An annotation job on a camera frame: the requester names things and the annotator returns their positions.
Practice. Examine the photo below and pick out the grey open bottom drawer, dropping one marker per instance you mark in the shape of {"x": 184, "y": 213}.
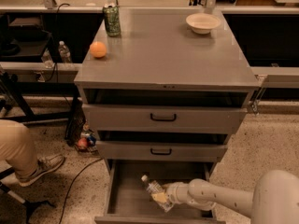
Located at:
{"x": 128, "y": 202}

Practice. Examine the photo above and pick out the orange fruit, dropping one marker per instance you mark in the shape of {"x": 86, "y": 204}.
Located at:
{"x": 98, "y": 49}

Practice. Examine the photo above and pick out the small water bottle on shelf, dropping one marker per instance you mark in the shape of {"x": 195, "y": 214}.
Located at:
{"x": 64, "y": 52}

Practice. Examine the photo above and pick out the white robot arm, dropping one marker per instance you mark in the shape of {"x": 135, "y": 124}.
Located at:
{"x": 275, "y": 199}

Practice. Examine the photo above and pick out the grey top drawer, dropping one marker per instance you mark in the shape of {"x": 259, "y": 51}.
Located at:
{"x": 164, "y": 119}

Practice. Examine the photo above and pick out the blue object on floor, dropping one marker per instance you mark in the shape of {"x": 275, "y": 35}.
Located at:
{"x": 91, "y": 140}

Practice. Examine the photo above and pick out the clear plastic water bottle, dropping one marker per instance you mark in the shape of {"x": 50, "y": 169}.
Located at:
{"x": 155, "y": 187}

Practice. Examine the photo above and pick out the grey drawer cabinet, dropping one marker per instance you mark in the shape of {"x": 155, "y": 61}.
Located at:
{"x": 159, "y": 61}

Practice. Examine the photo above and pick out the person leg beige trousers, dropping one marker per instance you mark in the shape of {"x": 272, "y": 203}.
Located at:
{"x": 17, "y": 148}

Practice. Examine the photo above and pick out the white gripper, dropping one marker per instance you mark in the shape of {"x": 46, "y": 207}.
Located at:
{"x": 174, "y": 191}

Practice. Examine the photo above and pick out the grey sneaker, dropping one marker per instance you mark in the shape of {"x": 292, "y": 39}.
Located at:
{"x": 40, "y": 167}

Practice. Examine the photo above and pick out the black stool leg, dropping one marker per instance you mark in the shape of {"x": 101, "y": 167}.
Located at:
{"x": 30, "y": 207}

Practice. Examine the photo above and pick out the grey middle drawer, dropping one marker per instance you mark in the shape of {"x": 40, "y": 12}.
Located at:
{"x": 148, "y": 151}

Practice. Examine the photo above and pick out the red apple on floor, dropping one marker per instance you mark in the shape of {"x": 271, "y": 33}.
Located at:
{"x": 82, "y": 144}

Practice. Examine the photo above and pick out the green drink can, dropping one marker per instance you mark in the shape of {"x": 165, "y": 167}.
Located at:
{"x": 112, "y": 19}

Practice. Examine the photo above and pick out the white bowl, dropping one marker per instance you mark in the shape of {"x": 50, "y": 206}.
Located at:
{"x": 202, "y": 23}

